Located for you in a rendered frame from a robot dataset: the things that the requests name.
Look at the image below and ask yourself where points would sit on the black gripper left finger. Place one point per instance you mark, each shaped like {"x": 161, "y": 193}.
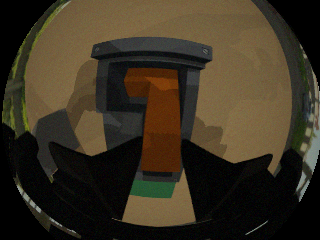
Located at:
{"x": 109, "y": 173}

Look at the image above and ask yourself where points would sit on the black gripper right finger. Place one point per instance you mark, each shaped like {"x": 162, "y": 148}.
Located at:
{"x": 212, "y": 179}

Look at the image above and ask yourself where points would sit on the orange l-shaped part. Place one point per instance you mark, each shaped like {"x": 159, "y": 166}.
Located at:
{"x": 161, "y": 137}

